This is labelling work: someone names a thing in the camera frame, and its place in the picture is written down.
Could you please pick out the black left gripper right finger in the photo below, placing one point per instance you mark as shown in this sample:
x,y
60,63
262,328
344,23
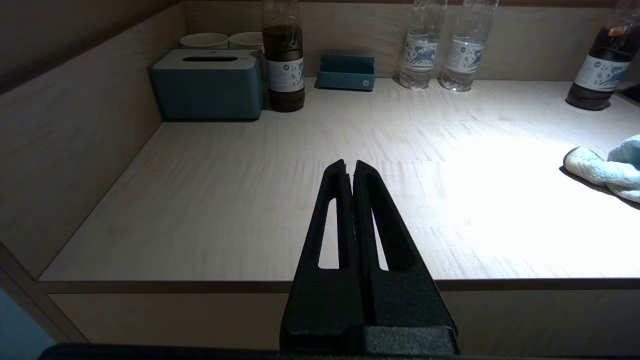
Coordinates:
x,y
405,310

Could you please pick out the small blue plastic tray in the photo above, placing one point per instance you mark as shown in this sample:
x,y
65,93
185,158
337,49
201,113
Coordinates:
x,y
346,77

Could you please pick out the dark drink bottle, nearly full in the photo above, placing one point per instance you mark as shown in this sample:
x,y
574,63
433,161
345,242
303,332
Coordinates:
x,y
597,75

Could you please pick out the white ceramic cup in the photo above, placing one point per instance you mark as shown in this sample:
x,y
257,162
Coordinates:
x,y
246,41
202,41

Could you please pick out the light blue cleaning cloth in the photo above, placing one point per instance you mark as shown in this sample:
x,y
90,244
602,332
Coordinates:
x,y
607,172

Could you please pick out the clear water bottle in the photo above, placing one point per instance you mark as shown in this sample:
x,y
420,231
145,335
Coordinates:
x,y
419,55
464,57

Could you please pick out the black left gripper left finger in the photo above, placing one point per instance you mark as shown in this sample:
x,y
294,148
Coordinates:
x,y
320,310

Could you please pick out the blue-grey tissue box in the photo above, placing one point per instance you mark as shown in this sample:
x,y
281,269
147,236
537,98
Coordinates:
x,y
207,85

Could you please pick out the dark drink bottle, half full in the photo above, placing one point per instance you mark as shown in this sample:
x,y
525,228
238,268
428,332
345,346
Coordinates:
x,y
285,75

